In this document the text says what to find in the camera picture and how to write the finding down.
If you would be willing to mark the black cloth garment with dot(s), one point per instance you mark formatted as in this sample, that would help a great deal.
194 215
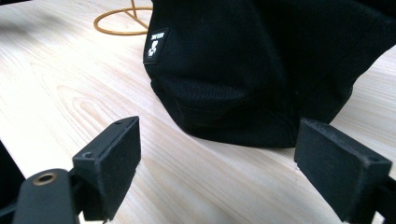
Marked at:
249 62

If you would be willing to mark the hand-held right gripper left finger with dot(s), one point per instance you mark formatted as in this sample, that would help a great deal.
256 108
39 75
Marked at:
107 169

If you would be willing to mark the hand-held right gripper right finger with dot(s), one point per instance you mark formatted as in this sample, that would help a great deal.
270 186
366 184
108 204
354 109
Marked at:
339 171

